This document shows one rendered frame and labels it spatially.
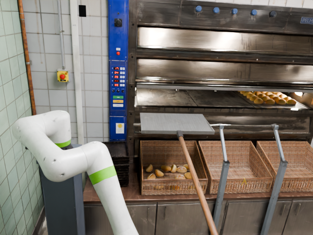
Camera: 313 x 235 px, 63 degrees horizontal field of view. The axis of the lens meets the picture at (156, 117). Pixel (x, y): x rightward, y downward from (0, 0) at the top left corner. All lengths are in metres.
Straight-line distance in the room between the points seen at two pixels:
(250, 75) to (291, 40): 0.47
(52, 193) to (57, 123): 0.44
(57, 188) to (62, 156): 0.56
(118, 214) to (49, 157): 0.36
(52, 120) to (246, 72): 1.75
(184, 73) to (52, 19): 1.16
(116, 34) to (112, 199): 1.43
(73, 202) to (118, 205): 0.57
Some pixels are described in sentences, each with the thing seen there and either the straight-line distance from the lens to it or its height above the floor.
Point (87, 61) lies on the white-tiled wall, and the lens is 2.29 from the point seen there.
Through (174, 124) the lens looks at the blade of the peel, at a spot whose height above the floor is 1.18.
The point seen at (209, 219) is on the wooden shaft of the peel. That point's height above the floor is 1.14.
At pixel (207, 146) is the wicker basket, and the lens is 2.61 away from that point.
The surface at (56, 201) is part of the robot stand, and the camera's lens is 1.70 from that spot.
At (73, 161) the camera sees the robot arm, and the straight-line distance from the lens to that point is 1.11.
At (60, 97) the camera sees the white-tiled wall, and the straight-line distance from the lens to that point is 2.41.
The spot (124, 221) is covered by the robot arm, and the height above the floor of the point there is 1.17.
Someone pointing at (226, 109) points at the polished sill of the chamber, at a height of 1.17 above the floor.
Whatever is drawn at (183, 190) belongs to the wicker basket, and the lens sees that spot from 2.26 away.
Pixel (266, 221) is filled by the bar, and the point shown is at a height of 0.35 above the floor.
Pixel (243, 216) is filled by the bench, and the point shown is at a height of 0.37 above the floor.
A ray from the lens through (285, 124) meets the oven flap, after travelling 2.92.
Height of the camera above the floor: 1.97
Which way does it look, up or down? 22 degrees down
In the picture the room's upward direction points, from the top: 4 degrees clockwise
